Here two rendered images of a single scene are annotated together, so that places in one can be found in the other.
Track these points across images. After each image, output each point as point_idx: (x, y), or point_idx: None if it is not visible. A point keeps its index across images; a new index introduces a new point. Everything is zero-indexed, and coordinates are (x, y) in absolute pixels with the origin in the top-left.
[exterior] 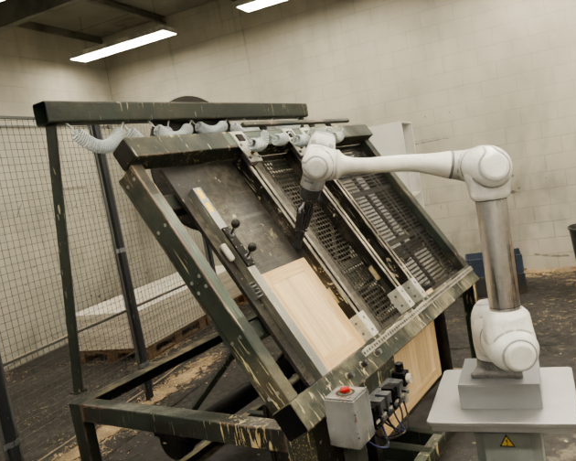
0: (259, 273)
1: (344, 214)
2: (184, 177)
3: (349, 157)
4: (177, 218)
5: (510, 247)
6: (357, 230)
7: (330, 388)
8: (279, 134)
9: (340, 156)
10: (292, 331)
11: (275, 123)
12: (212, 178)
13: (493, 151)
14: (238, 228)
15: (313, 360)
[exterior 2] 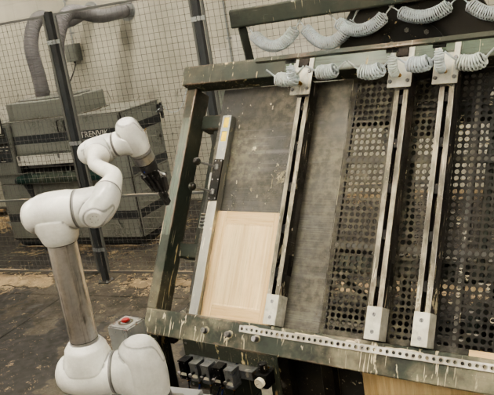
0: (213, 209)
1: (392, 184)
2: (238, 101)
3: (89, 154)
4: (186, 141)
5: (58, 291)
6: (389, 211)
7: (182, 324)
8: (318, 67)
9: (86, 151)
10: (197, 267)
11: (305, 56)
12: (266, 104)
13: (26, 201)
14: (247, 161)
15: (192, 298)
